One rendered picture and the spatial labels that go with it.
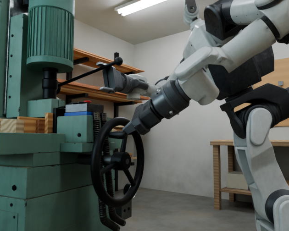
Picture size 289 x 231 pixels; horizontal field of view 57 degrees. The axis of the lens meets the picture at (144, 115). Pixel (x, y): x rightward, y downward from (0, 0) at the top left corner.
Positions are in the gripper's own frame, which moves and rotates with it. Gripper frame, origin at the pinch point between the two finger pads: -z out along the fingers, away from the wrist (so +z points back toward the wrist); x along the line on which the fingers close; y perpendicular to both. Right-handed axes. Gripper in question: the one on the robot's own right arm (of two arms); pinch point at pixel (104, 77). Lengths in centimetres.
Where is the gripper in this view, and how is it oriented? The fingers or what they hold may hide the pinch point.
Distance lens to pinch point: 113.3
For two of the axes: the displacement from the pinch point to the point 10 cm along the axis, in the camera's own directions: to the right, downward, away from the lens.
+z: 4.8, 0.8, 8.7
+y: -8.6, 2.3, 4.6
